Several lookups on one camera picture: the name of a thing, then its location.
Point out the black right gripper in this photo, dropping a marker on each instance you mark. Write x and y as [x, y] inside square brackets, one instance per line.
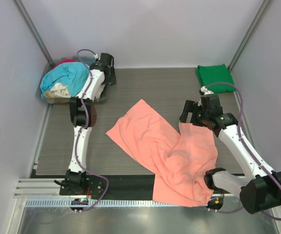
[192, 107]

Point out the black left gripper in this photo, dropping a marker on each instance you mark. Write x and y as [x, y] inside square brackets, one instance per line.
[112, 79]

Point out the clear plastic bin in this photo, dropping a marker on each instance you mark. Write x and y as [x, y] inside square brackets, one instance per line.
[93, 88]

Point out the salmon pink t-shirt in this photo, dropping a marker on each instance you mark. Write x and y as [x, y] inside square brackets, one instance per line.
[178, 158]

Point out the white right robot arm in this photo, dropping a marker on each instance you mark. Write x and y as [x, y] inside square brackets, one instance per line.
[260, 188]

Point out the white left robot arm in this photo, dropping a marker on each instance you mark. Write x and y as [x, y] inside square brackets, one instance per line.
[83, 117]

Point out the dark teal t-shirt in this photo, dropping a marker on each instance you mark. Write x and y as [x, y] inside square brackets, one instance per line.
[84, 59]

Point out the turquoise t-shirt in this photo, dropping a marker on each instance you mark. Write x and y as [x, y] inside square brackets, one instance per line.
[73, 75]

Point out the folded green t-shirt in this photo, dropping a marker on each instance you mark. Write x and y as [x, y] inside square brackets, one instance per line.
[207, 75]

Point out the red t-shirt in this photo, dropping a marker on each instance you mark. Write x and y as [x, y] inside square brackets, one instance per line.
[64, 61]

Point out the cream white t-shirt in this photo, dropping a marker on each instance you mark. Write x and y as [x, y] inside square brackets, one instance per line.
[59, 86]

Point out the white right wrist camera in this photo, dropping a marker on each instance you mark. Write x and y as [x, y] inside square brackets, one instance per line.
[204, 91]

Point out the white slotted cable duct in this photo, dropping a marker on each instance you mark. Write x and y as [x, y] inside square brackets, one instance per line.
[81, 202]

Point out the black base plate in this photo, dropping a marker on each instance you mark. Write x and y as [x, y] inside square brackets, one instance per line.
[121, 187]

